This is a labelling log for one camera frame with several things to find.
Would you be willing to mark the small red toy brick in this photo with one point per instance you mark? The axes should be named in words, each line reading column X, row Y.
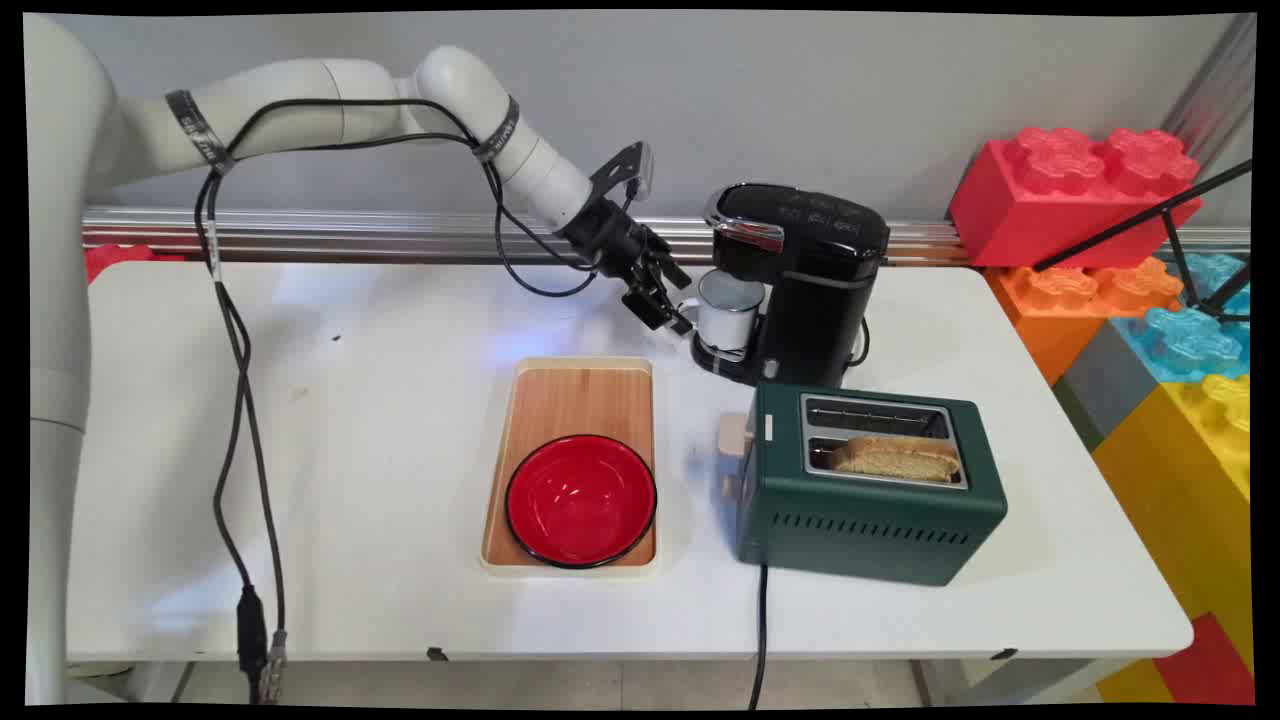
column 1210, row 665

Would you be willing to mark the black tripod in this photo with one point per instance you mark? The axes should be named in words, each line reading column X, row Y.
column 1170, row 215

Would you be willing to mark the black coffee machine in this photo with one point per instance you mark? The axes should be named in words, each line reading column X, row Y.
column 815, row 300

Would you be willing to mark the red toy brick behind table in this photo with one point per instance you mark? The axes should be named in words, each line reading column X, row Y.
column 120, row 257

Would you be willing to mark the white table leg frame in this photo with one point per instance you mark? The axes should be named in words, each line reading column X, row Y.
column 1000, row 682

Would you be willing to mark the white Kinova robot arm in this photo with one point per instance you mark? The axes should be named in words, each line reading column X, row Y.
column 300, row 110

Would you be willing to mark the large yellow toy brick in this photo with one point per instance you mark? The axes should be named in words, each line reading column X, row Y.
column 1190, row 500

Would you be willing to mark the aluminium wall rail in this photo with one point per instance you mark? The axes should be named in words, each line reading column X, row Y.
column 350, row 232

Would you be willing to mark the red bowl with black rim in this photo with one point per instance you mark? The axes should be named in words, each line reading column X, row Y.
column 580, row 500

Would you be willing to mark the green two-slot toaster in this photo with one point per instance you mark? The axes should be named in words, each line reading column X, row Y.
column 860, row 525

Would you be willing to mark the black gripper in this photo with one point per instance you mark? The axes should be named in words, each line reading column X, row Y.
column 610, row 240

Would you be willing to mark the grey and green toy brick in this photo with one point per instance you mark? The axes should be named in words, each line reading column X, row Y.
column 1100, row 385

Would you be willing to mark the beige toaster lever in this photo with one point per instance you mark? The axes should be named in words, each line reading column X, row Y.
column 733, row 435

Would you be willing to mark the aluminium vertical profile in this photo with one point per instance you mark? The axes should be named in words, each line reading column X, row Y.
column 1215, row 90

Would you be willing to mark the toasted bread slice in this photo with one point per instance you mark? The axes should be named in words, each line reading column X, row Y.
column 895, row 460

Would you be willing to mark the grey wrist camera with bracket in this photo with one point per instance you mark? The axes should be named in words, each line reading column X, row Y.
column 625, row 170

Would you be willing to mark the large orange toy brick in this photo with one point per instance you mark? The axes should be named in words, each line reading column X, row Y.
column 1070, row 305

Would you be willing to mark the white enamel mug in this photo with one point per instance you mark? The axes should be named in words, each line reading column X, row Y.
column 730, row 315

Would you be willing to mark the large light blue toy brick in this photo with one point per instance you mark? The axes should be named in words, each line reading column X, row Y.
column 1195, row 335

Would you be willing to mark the large red toy brick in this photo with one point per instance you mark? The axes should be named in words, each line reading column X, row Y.
column 1060, row 205

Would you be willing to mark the wooden tray with cream rim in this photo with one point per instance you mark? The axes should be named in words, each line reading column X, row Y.
column 580, row 400

